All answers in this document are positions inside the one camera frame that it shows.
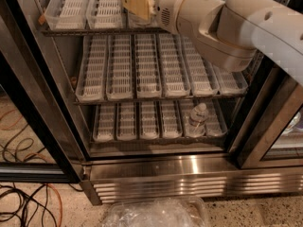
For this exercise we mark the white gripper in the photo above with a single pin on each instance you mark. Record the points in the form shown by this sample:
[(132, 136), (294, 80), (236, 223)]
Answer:
[(170, 4)]

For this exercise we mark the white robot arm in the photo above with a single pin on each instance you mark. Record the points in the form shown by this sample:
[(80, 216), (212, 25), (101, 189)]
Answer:
[(228, 33)]

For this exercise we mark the stainless steel display fridge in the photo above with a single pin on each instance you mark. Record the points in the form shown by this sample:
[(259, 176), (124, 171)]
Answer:
[(204, 167)]

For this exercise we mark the open glass fridge door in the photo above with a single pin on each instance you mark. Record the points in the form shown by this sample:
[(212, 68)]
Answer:
[(28, 78)]

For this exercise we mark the right glass fridge door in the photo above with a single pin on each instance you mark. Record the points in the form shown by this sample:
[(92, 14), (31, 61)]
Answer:
[(276, 140)]

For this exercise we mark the clear plastic water bottle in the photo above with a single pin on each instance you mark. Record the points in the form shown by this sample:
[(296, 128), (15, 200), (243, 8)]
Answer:
[(197, 119)]

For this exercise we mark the clear plastic bin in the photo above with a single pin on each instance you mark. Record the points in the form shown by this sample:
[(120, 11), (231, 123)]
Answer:
[(161, 212)]

